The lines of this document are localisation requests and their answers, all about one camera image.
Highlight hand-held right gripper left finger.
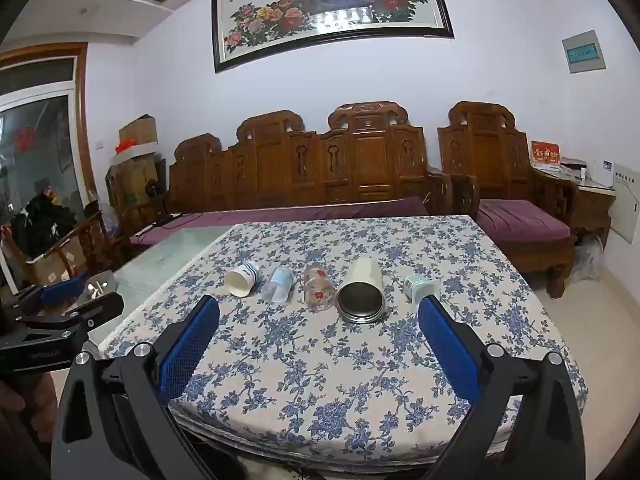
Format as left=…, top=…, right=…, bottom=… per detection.
left=52, top=294, right=221, bottom=480

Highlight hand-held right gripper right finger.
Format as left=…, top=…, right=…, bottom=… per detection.
left=417, top=296, right=586, bottom=480

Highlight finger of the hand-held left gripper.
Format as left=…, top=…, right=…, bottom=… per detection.
left=10, top=270, right=125, bottom=335
left=14, top=270, right=91, bottom=311

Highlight white cup green label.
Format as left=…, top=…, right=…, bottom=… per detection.
left=403, top=273, right=442, bottom=307

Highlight white paper cup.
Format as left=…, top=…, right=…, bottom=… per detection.
left=223, top=261, right=261, bottom=298

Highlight cream steel-lined cup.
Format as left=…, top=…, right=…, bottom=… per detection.
left=335, top=256, right=389, bottom=323

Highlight clear plastic cup blue label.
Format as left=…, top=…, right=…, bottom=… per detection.
left=261, top=266, right=296, bottom=304

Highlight clear glass cup red flowers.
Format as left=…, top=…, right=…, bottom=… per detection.
left=303, top=264, right=336, bottom=312

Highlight low wooden chair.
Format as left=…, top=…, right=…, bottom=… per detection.
left=47, top=202, right=132, bottom=283

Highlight pile of dark clothes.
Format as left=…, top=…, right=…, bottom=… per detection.
left=10, top=191, right=79, bottom=261

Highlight blue floral tablecloth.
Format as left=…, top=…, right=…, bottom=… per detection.
left=97, top=215, right=589, bottom=467

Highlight large cardboard box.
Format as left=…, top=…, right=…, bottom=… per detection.
left=106, top=154, right=162, bottom=211

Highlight black standing fan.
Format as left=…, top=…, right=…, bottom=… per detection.
left=144, top=178, right=175, bottom=227

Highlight purple armchair cushion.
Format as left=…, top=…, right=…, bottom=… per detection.
left=475, top=199, right=572, bottom=247

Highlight red window ornament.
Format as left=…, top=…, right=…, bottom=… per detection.
left=13, top=127, right=38, bottom=153

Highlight wooden framed glass door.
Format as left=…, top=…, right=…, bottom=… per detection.
left=0, top=42, right=98, bottom=291

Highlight clear plastic bag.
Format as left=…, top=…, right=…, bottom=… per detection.
left=574, top=236, right=607, bottom=282

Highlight purple sofa cushion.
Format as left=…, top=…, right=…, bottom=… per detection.
left=130, top=196, right=431, bottom=247

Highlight small cardboard box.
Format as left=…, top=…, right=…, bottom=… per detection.
left=118, top=114, right=159, bottom=149

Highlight carved wooden armchair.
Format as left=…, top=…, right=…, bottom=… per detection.
left=437, top=101, right=581, bottom=299

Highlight wooden side table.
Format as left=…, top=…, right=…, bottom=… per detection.
left=570, top=180, right=616, bottom=251

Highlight carved wooden sofa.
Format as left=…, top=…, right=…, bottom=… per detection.
left=167, top=101, right=454, bottom=221

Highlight red desk calendar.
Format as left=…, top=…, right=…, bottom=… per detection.
left=530, top=140, right=562, bottom=170

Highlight white radiator cover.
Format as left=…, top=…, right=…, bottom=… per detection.
left=610, top=162, right=640, bottom=250

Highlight white box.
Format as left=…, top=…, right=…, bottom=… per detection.
left=590, top=160, right=617, bottom=189

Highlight framed peacock flower painting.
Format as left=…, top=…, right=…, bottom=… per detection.
left=211, top=0, right=455, bottom=74

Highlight grey wall panel box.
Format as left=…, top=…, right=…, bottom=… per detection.
left=561, top=30, right=607, bottom=74

